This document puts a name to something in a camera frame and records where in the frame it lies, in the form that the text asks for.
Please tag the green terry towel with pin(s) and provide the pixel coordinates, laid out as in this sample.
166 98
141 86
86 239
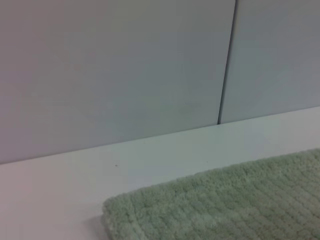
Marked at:
225 205

